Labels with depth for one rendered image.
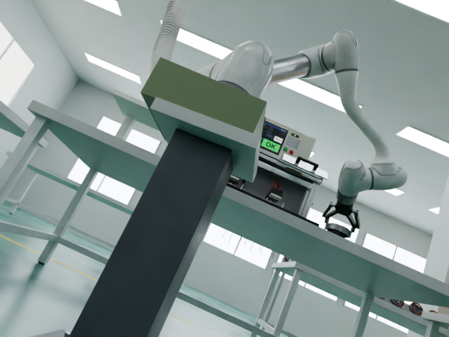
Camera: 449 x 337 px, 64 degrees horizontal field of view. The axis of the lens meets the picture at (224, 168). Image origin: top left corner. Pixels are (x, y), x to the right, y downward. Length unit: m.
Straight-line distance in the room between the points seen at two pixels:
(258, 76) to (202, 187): 0.41
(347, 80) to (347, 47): 0.14
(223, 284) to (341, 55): 7.01
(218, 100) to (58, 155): 8.25
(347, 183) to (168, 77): 0.92
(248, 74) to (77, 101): 8.51
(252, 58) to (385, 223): 8.40
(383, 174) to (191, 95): 0.96
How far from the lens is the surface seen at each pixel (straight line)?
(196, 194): 1.00
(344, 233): 1.86
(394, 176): 1.71
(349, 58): 1.69
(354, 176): 1.62
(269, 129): 2.14
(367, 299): 2.75
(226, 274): 8.25
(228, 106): 1.03
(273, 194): 1.92
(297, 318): 8.58
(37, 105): 1.86
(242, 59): 1.20
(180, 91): 1.06
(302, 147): 2.15
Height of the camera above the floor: 0.37
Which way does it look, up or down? 16 degrees up
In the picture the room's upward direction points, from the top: 25 degrees clockwise
